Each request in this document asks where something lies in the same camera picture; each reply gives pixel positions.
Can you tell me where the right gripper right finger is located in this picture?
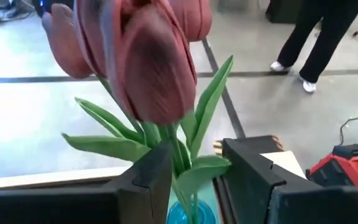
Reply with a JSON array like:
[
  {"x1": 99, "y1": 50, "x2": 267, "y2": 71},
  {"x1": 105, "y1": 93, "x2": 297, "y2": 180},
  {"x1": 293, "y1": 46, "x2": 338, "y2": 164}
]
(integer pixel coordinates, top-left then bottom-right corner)
[{"x1": 222, "y1": 138, "x2": 358, "y2": 224}]

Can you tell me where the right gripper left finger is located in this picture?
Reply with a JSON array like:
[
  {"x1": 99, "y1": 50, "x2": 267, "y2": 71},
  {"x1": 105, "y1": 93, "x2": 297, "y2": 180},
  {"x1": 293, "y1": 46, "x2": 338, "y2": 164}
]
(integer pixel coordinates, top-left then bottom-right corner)
[{"x1": 0, "y1": 141, "x2": 173, "y2": 224}]

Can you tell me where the dark red artificial tulip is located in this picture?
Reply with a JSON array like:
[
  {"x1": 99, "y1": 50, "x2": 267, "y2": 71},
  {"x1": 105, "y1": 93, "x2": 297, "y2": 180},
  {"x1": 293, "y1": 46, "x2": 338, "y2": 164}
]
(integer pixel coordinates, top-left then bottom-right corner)
[
  {"x1": 73, "y1": 0, "x2": 121, "y2": 78},
  {"x1": 169, "y1": 0, "x2": 234, "y2": 156},
  {"x1": 61, "y1": 0, "x2": 232, "y2": 224},
  {"x1": 41, "y1": 2, "x2": 145, "y2": 144}
]

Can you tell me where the blue glass vase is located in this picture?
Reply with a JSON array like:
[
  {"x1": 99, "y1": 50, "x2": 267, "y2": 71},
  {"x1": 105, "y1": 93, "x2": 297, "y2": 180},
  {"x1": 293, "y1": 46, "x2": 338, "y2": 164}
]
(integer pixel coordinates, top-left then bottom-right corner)
[{"x1": 166, "y1": 198, "x2": 217, "y2": 224}]

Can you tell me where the black hazard-striped platform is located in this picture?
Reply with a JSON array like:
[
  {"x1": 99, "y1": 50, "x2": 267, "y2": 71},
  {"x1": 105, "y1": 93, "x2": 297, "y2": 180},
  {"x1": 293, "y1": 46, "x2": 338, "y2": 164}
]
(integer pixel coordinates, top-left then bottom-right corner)
[{"x1": 213, "y1": 135, "x2": 284, "y2": 161}]

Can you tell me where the red and black tool case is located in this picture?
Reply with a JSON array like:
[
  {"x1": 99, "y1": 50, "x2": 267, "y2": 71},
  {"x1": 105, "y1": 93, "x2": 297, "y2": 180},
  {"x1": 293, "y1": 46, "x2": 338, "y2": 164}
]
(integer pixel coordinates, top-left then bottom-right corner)
[{"x1": 305, "y1": 129, "x2": 358, "y2": 188}]

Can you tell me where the person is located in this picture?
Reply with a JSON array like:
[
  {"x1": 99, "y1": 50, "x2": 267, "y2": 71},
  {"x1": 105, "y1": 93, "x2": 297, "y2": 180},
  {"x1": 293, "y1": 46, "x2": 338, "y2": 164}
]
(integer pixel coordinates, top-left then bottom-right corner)
[{"x1": 269, "y1": 0, "x2": 358, "y2": 94}]

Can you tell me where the black floor box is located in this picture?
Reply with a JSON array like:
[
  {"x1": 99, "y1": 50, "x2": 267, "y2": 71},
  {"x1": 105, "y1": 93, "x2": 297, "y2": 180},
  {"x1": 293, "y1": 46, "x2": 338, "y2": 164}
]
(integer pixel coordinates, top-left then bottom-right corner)
[{"x1": 265, "y1": 0, "x2": 295, "y2": 24}]

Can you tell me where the black device blue light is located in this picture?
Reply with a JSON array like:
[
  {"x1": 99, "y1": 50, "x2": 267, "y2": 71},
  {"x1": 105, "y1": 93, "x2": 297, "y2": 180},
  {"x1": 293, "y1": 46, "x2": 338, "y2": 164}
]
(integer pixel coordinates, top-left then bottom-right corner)
[{"x1": 32, "y1": 0, "x2": 74, "y2": 18}]

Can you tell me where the black table frame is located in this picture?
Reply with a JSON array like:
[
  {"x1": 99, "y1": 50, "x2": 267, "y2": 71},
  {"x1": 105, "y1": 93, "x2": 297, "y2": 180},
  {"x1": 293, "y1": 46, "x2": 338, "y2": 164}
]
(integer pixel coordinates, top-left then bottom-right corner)
[{"x1": 211, "y1": 175, "x2": 239, "y2": 224}]

